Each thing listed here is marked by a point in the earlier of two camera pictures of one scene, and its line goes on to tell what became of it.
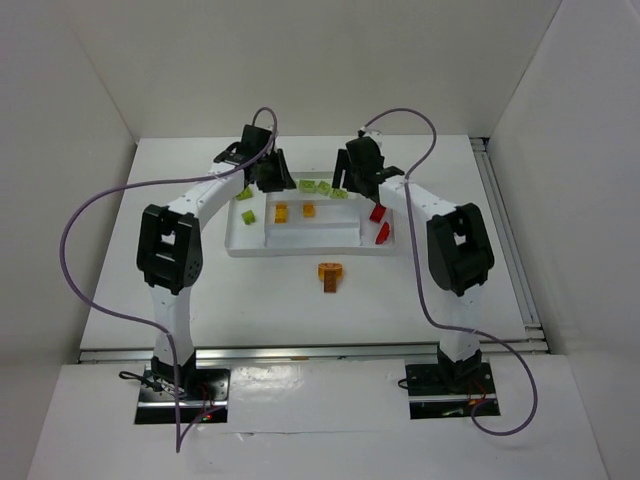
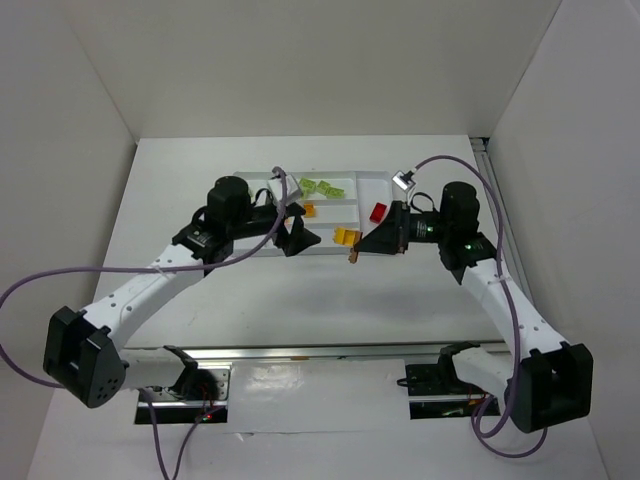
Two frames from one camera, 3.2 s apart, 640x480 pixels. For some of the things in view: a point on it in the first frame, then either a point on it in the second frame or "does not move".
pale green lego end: x=307 y=186 does not move
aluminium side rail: x=506 y=238 does not move
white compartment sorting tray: x=314 y=219 does not move
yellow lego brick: x=330 y=266 → x=346 y=236
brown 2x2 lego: x=329 y=281 → x=353 y=256
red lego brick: x=378 y=213 does not move
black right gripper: x=351 y=176 → x=400 y=230
